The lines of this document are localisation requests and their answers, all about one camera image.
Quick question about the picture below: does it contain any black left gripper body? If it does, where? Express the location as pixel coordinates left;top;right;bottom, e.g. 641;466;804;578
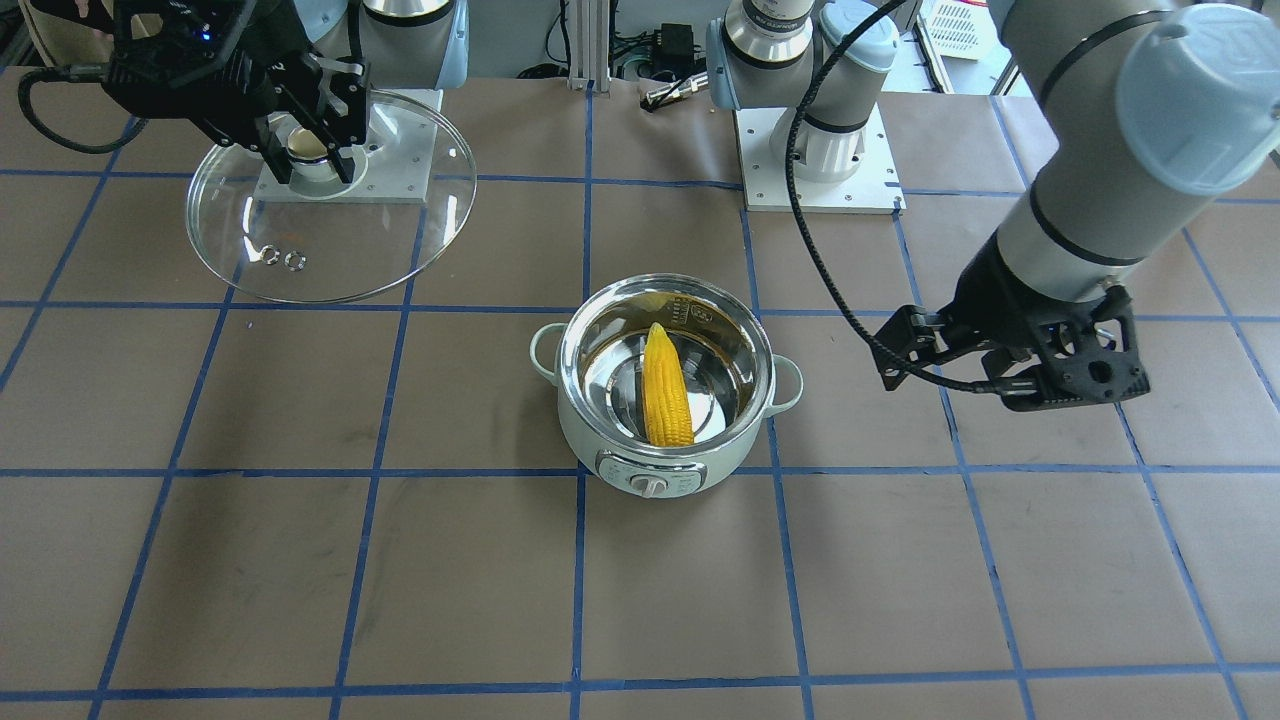
872;234;1151;413

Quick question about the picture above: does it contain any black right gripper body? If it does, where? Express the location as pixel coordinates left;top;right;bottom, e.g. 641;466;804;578
102;1;314;127

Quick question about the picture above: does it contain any glass pot lid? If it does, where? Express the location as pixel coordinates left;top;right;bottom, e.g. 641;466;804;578
186;88;477;304

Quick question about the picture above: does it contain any yellow corn cob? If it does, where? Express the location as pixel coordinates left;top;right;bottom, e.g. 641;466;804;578
643;323;695;447

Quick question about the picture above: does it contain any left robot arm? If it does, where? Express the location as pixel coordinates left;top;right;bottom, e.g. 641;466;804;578
704;1;1277;413

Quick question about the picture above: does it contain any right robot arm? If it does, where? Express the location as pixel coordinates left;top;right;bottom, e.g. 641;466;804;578
102;1;468;184

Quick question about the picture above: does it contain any pale green cooking pot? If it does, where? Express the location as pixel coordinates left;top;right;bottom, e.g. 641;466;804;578
527;273;804;498

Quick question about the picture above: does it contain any white plastic basket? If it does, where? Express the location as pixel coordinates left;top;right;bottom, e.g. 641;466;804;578
925;1;997;60

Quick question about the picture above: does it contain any black power adapter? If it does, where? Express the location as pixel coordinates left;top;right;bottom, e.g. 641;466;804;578
653;23;696;68

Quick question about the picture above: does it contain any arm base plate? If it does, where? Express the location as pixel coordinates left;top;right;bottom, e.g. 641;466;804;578
733;105;906;214
253;88;444;204

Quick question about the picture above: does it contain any black braided cable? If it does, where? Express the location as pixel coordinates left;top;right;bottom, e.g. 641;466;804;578
785;0;1001;393
17;61;151;156

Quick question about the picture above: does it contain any aluminium frame post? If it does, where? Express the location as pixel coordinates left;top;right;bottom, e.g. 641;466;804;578
566;0;612;95

